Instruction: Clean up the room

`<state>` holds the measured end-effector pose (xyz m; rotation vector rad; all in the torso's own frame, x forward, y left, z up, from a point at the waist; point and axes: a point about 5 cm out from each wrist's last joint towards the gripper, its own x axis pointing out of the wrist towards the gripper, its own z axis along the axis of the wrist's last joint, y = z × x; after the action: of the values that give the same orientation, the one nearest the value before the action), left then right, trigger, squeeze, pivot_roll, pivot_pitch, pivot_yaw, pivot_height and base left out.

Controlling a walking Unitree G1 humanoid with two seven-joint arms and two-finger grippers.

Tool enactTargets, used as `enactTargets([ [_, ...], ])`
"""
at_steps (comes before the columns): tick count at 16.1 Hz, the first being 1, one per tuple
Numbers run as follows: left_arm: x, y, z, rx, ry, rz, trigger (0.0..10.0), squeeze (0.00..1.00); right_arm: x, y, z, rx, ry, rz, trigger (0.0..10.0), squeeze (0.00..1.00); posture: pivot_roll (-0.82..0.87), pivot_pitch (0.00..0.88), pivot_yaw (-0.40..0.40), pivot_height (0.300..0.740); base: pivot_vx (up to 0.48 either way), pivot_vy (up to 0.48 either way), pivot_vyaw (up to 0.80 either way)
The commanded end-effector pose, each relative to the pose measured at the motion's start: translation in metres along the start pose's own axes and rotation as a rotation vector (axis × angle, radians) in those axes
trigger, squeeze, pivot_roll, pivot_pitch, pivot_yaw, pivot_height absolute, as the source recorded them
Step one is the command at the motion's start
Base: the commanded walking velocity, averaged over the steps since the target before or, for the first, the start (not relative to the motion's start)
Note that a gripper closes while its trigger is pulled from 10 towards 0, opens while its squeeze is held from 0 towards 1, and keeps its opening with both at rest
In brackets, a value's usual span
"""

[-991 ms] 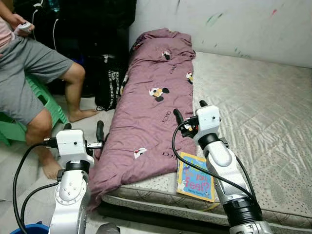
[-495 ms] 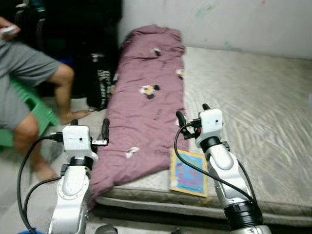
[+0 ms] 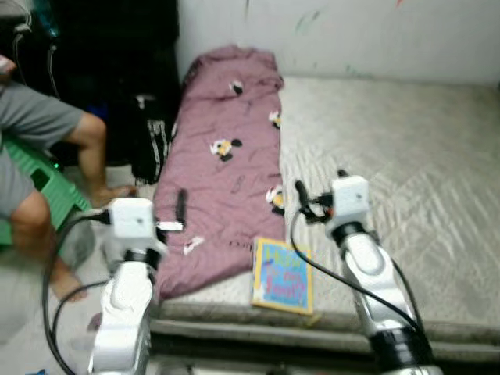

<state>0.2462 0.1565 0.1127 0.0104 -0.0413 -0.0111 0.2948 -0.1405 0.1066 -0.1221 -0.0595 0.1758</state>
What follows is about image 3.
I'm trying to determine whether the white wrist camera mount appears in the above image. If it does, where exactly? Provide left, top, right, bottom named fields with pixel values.
left=108, top=198, right=157, bottom=252
left=327, top=176, right=371, bottom=231

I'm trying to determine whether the blue yellow children's book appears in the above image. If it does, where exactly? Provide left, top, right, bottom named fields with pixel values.
left=251, top=237, right=315, bottom=316

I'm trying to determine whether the black white patterned cloth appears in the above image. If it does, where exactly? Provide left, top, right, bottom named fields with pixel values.
left=129, top=94, right=174, bottom=184

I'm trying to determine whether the grey quilted mattress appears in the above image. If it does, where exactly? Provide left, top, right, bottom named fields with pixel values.
left=152, top=74, right=500, bottom=329

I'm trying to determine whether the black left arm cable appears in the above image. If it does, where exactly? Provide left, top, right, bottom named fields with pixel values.
left=43, top=211, right=114, bottom=375

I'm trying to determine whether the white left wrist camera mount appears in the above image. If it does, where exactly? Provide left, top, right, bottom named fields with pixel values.
left=108, top=198, right=157, bottom=252

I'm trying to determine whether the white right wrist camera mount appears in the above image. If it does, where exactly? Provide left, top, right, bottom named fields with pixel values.
left=327, top=176, right=371, bottom=231

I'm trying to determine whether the green plastic stool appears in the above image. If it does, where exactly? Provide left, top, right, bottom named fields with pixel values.
left=0, top=133, right=91, bottom=247

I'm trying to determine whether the grey bed base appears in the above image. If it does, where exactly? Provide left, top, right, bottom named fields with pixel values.
left=148, top=316, right=500, bottom=364

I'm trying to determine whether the seated person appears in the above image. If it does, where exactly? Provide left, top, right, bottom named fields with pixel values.
left=0, top=55, right=140, bottom=304

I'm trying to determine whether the purple cartoon print blanket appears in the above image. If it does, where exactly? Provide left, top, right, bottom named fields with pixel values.
left=152, top=45, right=284, bottom=302

